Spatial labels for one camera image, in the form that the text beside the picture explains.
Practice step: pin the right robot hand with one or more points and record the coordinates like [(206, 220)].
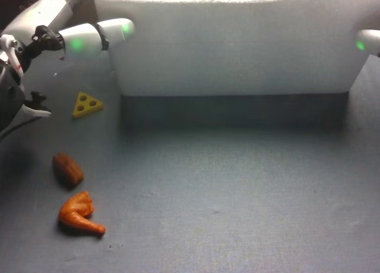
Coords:
[(369, 43)]

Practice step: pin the orange toy chicken leg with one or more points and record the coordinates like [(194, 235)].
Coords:
[(77, 209)]

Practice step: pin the brown toy chicken piece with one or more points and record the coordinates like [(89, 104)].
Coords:
[(68, 169)]

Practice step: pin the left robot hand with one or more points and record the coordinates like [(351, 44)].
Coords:
[(83, 38)]

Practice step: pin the yellow toy cheese wedge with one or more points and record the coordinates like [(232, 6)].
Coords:
[(86, 106)]

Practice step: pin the grey table cloth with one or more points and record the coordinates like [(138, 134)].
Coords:
[(207, 196)]

